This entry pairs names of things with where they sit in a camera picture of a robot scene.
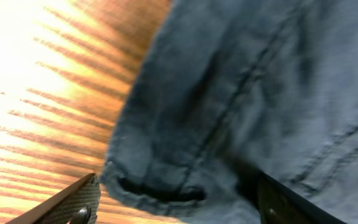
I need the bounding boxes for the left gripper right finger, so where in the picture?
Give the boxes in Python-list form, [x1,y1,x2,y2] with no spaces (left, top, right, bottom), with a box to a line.
[257,173,345,224]

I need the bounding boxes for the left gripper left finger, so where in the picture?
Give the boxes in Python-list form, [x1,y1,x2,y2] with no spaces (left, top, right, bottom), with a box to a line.
[8,173,101,224]

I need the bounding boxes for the navy blue shorts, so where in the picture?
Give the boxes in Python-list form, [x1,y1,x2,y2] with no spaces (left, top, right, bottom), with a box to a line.
[101,0,358,223]

